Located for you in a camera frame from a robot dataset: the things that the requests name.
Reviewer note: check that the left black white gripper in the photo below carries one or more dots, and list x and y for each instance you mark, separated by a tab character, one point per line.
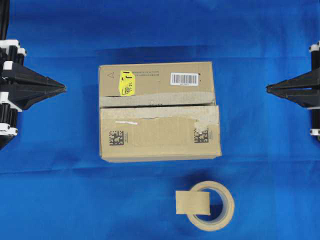
15	98

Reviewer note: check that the brown tape strip piece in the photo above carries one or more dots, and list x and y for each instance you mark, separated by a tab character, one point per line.
192	202

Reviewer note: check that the brown cardboard box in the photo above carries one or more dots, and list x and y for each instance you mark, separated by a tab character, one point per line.
158	112

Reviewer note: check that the beige masking tape roll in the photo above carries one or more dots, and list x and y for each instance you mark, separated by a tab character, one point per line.
227	212

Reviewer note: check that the blue table cloth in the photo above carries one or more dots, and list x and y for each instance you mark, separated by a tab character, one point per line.
55	186

